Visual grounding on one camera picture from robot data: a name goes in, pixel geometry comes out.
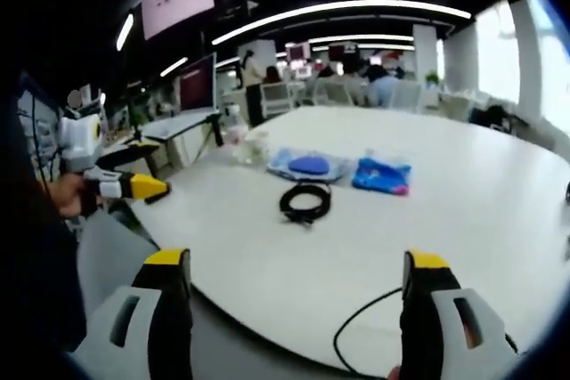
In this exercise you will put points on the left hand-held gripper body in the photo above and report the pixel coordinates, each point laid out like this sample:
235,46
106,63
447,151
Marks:
80,142

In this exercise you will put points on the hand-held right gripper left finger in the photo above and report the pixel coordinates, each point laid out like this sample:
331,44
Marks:
169,309

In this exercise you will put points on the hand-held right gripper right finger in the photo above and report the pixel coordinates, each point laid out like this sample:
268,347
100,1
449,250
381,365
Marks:
423,317

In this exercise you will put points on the clear water bottle item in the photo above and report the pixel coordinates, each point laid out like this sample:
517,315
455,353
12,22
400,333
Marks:
236,131

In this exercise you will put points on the white paper cup item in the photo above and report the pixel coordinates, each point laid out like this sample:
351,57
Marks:
258,146

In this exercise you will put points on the blue tissue packet item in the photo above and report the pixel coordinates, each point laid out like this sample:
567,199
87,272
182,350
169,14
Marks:
378,175

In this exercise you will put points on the blue mouse pad packet item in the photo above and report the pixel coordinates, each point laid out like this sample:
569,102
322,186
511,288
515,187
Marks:
307,165

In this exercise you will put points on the white tabletop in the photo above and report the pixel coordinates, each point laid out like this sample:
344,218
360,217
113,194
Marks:
401,228

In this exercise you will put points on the person's left hand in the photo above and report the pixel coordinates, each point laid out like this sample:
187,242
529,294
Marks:
67,195

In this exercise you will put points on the person's right hand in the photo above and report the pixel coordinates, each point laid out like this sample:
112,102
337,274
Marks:
394,374

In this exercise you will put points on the green potted plant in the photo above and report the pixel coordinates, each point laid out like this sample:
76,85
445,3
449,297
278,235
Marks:
137,118
433,78

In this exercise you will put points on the white side desk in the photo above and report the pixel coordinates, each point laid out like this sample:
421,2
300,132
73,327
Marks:
178,126

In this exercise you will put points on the black tripod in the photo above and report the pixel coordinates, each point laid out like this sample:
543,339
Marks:
216,131

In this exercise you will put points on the computer monitor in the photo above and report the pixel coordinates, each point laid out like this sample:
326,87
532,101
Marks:
196,86

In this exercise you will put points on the white ceiling light strip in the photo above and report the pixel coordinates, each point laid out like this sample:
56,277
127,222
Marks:
360,38
125,32
173,67
343,8

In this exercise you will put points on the person's dark clothing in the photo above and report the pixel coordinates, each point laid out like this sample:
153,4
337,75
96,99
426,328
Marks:
35,273

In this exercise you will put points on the white mesh office chair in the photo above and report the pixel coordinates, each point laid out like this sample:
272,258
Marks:
278,99
406,96
336,93

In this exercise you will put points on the large hanging pink screen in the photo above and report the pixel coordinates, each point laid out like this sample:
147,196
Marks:
178,2

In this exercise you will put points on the small pink screen monitor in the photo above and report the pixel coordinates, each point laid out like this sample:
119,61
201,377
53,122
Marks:
298,52

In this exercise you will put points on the black bag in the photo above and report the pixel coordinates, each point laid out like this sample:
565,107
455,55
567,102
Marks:
492,117

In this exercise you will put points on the white low cabinet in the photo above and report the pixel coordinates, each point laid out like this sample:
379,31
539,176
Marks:
456,106

